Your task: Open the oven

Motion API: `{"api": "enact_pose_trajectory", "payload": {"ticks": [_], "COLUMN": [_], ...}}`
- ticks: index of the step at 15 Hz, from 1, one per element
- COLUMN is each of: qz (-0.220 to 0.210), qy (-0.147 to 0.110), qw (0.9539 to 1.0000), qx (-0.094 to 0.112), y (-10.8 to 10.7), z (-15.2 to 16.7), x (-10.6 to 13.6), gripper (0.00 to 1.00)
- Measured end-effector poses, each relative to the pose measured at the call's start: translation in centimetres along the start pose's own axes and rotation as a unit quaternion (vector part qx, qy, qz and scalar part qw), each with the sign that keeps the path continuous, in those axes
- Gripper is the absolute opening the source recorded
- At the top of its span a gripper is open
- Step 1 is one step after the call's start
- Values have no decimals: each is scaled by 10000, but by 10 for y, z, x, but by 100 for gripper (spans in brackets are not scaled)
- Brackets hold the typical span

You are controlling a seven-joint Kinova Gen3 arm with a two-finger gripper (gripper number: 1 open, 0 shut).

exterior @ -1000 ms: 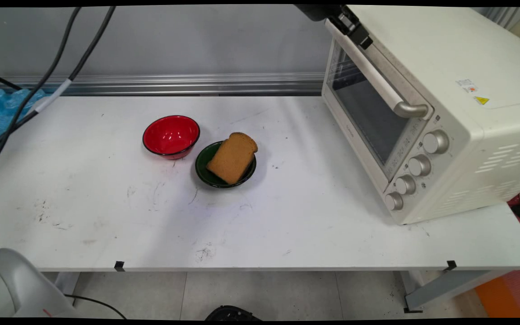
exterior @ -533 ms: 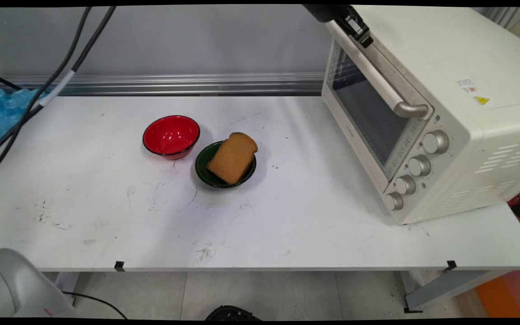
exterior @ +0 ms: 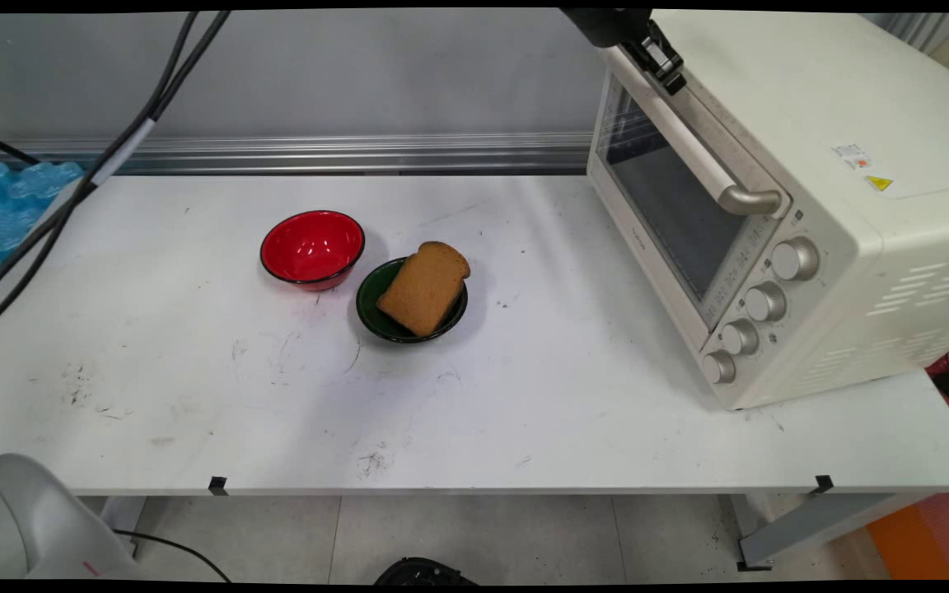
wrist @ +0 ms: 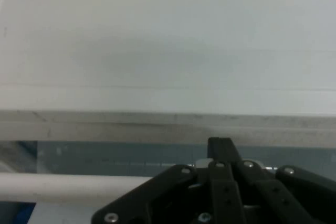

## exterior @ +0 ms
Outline grey table leg brace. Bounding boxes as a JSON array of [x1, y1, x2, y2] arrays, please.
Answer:
[[728, 493, 941, 572]]

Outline white label sticker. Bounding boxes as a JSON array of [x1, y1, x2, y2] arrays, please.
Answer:
[[832, 144, 873, 172]]

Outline cream toaster oven body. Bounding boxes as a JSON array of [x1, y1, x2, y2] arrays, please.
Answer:
[[587, 10, 949, 411]]

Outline aluminium wall rail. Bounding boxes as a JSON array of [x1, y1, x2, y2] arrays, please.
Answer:
[[0, 133, 596, 176]]

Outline brown bread slice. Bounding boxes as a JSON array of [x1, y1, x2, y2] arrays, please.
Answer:
[[376, 240, 472, 338]]

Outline black floor cable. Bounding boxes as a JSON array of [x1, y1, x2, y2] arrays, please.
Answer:
[[112, 529, 233, 583]]

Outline black round floor object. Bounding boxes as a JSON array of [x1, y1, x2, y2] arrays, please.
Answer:
[[374, 558, 479, 586]]

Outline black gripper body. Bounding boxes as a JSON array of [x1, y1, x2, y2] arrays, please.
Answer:
[[560, 8, 657, 49]]

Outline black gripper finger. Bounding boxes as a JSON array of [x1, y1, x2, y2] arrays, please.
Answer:
[[644, 20, 688, 96], [624, 38, 663, 77]]

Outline thin black cable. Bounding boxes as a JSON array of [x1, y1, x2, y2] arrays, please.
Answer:
[[0, 126, 40, 165]]

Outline glass oven door with handle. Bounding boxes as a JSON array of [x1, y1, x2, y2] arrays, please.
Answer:
[[587, 33, 794, 355]]

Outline black cable with white tape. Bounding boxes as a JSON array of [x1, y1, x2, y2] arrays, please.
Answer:
[[0, 10, 232, 343]]

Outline silver oven knob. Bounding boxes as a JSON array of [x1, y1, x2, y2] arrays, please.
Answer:
[[720, 319, 761, 357], [771, 237, 821, 283], [743, 282, 788, 324], [702, 350, 737, 385]]

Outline dark green bowl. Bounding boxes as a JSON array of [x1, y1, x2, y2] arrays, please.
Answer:
[[356, 256, 470, 344]]

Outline red bowl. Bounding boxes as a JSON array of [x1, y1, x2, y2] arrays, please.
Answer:
[[259, 210, 367, 292]]

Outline grey table leg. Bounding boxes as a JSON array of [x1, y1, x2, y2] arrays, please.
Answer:
[[97, 494, 147, 561]]

